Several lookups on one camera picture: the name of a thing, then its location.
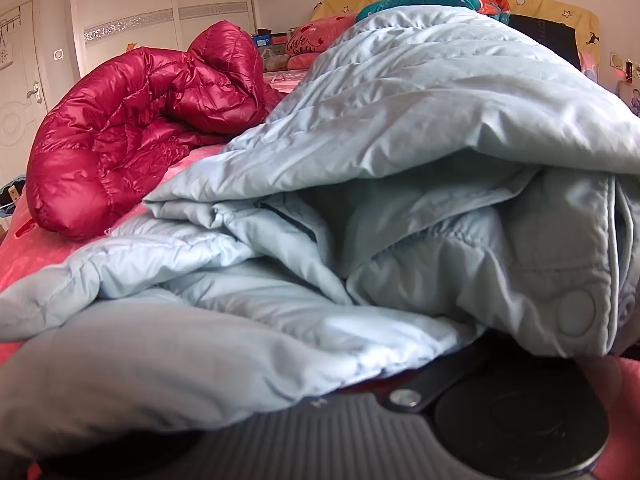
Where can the light blue down jacket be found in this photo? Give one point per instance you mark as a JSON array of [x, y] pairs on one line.
[[400, 135]]

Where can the black cloth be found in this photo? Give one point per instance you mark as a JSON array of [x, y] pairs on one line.
[[545, 35]]

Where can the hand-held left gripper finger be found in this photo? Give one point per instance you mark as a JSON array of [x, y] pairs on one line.
[[435, 385]]

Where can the blue box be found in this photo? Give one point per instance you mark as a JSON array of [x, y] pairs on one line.
[[261, 40]]

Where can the white wall switch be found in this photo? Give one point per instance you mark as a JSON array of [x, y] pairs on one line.
[[58, 53]]

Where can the white wardrobe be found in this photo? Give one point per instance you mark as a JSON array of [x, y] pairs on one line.
[[125, 0]]

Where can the wall outlet with plug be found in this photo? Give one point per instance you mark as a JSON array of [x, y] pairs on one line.
[[632, 70]]

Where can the pink heart print pillow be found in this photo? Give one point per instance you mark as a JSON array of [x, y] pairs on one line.
[[315, 35]]

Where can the photo frame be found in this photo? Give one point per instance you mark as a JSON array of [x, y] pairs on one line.
[[632, 100]]

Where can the pink cartoon print pillow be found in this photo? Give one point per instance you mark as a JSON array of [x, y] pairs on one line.
[[589, 62]]

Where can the red down jacket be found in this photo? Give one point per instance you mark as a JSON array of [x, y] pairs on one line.
[[125, 125]]

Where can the white door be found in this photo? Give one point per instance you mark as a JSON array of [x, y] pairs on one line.
[[20, 120]]

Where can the pink heart print blanket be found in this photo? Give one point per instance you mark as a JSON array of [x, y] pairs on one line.
[[30, 260]]

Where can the salmon pink pillow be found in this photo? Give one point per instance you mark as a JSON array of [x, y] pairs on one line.
[[300, 61]]

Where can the white wall outlet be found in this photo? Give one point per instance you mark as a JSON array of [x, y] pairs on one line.
[[617, 59]]

